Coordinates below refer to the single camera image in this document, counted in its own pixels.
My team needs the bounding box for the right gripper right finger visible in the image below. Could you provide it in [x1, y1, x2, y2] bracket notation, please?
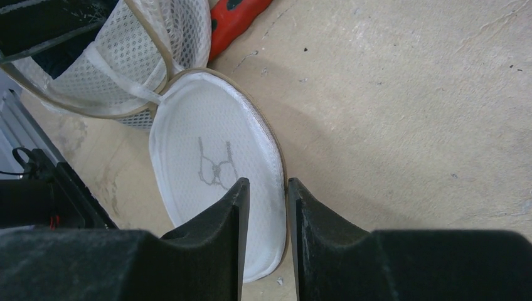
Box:
[288, 178, 531, 300]

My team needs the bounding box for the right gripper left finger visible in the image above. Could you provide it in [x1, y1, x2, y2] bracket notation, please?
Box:
[1, 178, 250, 300]

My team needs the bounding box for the red handled adjustable wrench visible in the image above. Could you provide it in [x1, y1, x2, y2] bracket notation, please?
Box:
[208, 0, 272, 61]

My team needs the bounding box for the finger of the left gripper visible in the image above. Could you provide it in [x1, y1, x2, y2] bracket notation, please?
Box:
[1, 1, 117, 64]

